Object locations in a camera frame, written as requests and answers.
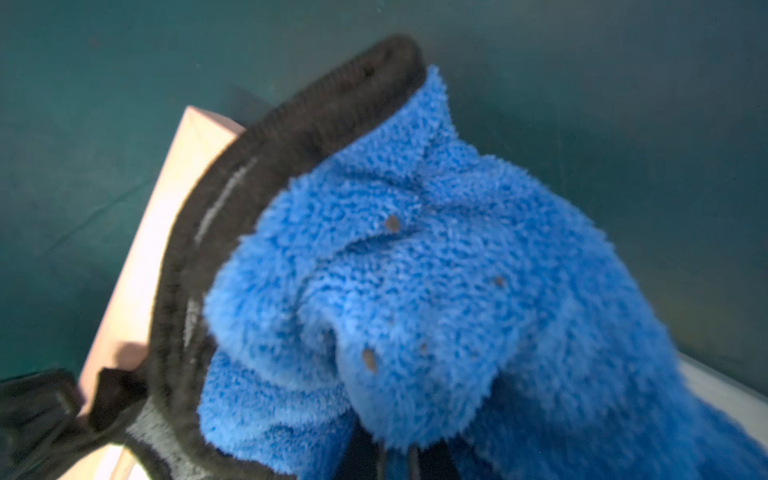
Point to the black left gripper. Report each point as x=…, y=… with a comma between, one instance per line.
x=44, y=433

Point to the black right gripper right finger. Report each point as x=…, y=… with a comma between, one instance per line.
x=434, y=463

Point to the blue black-edged cloth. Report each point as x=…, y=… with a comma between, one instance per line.
x=366, y=265

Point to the pink picture frame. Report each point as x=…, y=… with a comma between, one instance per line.
x=144, y=374

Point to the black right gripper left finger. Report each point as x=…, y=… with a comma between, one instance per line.
x=363, y=458

